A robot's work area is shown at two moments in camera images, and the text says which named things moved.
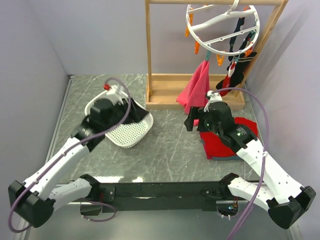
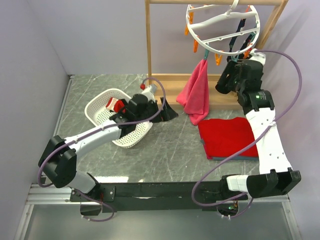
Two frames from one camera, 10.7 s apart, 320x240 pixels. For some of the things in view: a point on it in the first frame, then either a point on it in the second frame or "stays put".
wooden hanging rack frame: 163,90 stays put
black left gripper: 136,113 -> 167,113
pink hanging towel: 194,93 stays put
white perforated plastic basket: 127,135 stays put
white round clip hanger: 228,30 stays put
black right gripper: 196,113 -> 233,68
